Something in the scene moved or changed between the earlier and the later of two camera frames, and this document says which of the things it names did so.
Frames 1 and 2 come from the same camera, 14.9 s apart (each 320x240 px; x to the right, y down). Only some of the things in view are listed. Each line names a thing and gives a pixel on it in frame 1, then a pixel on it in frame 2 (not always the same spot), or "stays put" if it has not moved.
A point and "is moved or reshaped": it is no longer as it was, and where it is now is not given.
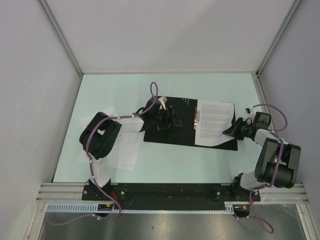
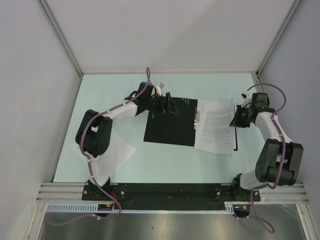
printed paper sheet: x=82 y=155 is moved or reshaped
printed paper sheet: x=212 y=118 stays put
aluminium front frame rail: x=57 y=192 stays put
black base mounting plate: x=174 y=193 stays put
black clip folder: x=185 y=110 stays put
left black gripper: x=170 y=121 -> x=163 y=109
